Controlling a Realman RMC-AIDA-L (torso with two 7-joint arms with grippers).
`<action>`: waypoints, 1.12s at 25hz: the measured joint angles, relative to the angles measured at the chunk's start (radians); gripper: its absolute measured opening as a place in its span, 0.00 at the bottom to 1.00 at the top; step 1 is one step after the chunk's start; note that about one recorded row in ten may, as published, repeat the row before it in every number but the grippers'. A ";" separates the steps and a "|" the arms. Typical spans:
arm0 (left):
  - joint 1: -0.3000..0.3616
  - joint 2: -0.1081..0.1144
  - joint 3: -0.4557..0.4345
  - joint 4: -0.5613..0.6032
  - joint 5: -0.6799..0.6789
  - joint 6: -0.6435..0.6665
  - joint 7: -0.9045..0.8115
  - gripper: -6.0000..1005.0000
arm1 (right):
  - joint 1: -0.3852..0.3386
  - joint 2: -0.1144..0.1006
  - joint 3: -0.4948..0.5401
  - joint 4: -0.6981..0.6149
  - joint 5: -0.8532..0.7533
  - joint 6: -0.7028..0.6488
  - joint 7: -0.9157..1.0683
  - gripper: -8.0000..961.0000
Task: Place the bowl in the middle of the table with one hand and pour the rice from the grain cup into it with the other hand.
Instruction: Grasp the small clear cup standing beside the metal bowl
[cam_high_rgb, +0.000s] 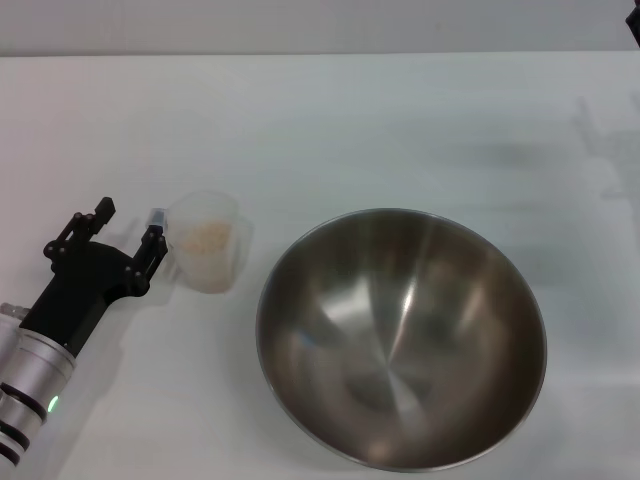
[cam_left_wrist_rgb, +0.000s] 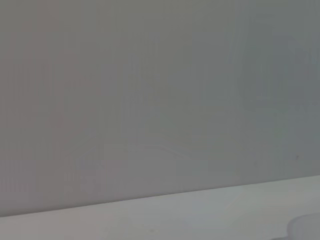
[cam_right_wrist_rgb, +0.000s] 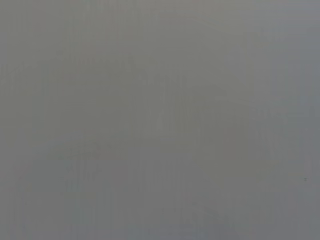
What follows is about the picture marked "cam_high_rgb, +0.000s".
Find white rice grains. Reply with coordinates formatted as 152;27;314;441
181;219;235;291

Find clear plastic measuring cup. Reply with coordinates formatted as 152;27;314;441
146;189;254;295

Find large stainless steel bowl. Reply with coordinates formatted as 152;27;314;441
255;207;548;473

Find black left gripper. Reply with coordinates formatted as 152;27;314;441
19;196;169;358

